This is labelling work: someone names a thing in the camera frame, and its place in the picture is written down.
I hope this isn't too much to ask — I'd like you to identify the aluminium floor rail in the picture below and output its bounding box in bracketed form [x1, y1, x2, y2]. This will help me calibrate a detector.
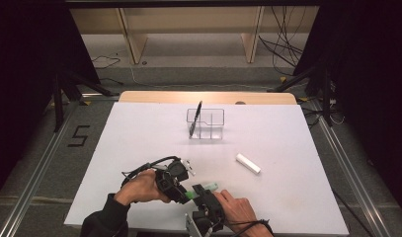
[0, 100, 81, 237]
[308, 98, 392, 237]

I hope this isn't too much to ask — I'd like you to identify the thin black floor cable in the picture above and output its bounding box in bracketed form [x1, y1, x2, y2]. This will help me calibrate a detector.
[91, 54, 122, 70]

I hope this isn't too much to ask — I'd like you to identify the bundle of black cables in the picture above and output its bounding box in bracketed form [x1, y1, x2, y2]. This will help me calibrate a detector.
[258, 6, 308, 77]

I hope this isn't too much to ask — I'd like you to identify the light wooden bench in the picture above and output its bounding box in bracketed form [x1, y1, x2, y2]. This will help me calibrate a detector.
[69, 6, 320, 65]

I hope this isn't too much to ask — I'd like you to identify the left hand-held gripper cable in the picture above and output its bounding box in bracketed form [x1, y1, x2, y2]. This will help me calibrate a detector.
[121, 155, 182, 189]

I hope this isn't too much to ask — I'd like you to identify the person's right hand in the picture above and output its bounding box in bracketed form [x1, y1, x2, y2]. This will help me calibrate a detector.
[211, 189, 276, 237]

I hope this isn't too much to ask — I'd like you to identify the black curtain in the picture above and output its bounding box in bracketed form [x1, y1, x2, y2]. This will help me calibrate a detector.
[0, 0, 102, 205]
[291, 0, 402, 220]

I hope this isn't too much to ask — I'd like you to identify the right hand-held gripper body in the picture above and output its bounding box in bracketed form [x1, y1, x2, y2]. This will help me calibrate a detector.
[184, 192, 226, 237]

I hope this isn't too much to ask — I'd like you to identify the black metal stand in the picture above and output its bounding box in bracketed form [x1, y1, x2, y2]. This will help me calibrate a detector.
[267, 60, 335, 127]
[51, 68, 120, 133]

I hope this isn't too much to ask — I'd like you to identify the hand-held gripper cable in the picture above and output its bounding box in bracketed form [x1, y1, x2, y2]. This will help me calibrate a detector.
[121, 155, 182, 189]
[221, 218, 276, 237]

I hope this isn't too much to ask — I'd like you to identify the right hand-held gripper cable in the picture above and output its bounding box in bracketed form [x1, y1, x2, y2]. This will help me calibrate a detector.
[221, 218, 276, 237]

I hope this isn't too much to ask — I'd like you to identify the clear plastic pen holder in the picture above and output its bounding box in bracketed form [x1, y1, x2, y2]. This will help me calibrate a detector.
[186, 108, 226, 141]

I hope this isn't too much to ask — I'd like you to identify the white eraser stick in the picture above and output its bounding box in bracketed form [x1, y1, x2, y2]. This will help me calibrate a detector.
[235, 153, 262, 175]

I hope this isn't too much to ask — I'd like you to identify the black ballpoint pen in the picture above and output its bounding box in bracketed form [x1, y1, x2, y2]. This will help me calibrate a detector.
[188, 100, 203, 139]

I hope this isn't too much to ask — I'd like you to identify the light wooden table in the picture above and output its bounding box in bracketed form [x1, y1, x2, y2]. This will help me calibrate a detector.
[118, 91, 298, 107]

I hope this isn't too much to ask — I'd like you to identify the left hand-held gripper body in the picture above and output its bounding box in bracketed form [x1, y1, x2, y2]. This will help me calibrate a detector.
[154, 157, 197, 205]

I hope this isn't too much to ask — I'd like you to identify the white board sheet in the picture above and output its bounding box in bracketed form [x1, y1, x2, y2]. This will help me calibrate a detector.
[63, 101, 351, 236]

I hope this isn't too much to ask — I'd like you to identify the green marker pen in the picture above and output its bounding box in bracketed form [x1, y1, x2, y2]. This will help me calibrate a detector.
[184, 182, 220, 200]

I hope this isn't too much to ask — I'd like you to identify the person's left hand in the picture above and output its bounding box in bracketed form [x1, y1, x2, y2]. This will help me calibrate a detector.
[114, 168, 172, 206]

